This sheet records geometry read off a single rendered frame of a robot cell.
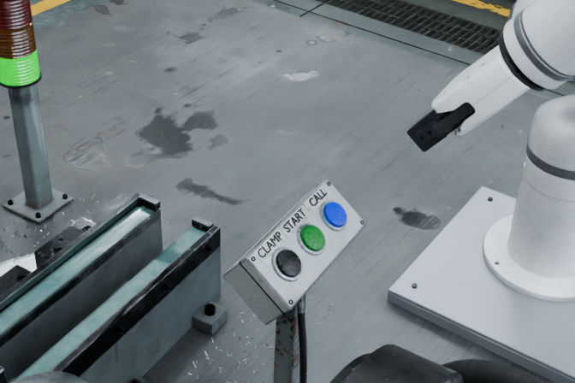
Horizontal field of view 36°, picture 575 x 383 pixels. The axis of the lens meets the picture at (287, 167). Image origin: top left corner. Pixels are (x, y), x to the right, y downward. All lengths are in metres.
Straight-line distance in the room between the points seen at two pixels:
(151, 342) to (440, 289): 0.41
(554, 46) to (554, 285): 0.51
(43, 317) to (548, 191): 0.67
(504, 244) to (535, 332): 0.17
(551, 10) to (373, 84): 0.96
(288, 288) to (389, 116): 0.84
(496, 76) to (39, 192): 0.79
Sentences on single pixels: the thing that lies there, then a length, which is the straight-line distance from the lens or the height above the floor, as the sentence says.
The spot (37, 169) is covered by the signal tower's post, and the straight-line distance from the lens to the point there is 1.41.
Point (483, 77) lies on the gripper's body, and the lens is 0.91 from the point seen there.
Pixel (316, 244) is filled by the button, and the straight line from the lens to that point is 0.94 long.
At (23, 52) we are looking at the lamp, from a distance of 1.30.
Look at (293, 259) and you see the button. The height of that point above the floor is 1.07.
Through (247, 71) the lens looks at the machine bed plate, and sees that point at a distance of 1.83.
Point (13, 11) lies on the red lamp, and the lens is 1.27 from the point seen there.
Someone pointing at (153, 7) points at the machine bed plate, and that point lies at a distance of 2.12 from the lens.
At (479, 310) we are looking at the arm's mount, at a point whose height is 0.83.
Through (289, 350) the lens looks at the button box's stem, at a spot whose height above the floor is 0.90.
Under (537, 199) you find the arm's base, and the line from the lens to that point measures 1.23.
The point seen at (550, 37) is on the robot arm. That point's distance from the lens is 0.87.
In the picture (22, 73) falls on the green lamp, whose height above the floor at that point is 1.05.
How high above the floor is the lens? 1.66
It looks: 34 degrees down
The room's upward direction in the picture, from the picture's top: 3 degrees clockwise
